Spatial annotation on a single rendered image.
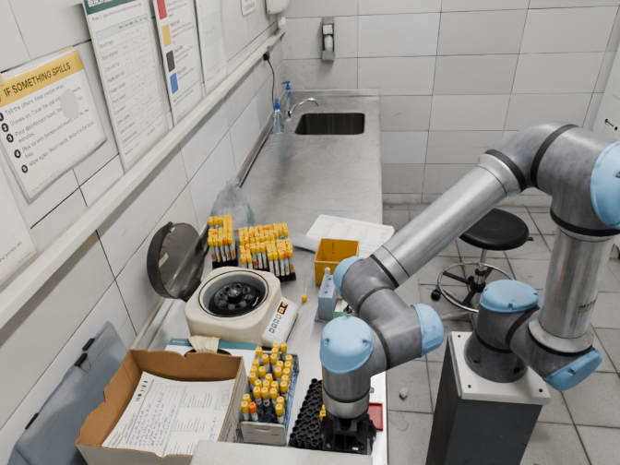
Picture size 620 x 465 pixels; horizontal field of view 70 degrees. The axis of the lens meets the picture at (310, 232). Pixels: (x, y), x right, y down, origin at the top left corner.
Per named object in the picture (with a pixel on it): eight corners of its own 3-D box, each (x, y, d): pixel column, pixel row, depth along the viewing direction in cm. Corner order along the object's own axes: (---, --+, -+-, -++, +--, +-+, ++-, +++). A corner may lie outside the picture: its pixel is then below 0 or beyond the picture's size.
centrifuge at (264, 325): (278, 364, 117) (273, 332, 111) (180, 344, 125) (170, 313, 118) (304, 304, 136) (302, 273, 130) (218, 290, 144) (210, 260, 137)
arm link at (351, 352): (388, 339, 60) (333, 362, 58) (386, 390, 66) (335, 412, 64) (361, 304, 66) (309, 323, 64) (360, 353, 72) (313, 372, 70)
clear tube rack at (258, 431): (287, 446, 98) (284, 426, 94) (244, 441, 100) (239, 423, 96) (300, 371, 115) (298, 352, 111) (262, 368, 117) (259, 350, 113)
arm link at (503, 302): (501, 307, 113) (511, 266, 106) (544, 342, 103) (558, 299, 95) (464, 323, 110) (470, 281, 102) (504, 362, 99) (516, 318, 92)
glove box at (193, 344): (252, 394, 110) (246, 368, 105) (161, 387, 113) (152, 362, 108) (262, 355, 120) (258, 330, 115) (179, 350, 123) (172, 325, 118)
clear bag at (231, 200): (257, 244, 165) (251, 200, 155) (210, 250, 163) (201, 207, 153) (254, 209, 186) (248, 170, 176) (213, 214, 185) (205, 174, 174)
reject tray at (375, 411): (383, 430, 100) (383, 428, 100) (353, 428, 101) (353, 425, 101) (383, 404, 106) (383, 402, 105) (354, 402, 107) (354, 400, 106)
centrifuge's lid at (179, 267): (149, 248, 108) (122, 247, 111) (182, 322, 121) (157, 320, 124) (191, 205, 125) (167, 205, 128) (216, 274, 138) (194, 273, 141)
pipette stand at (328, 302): (337, 324, 129) (337, 298, 123) (314, 321, 130) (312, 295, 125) (342, 301, 137) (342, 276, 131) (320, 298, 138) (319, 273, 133)
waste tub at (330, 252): (355, 289, 141) (355, 265, 135) (315, 285, 143) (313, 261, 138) (360, 264, 152) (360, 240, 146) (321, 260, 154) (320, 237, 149)
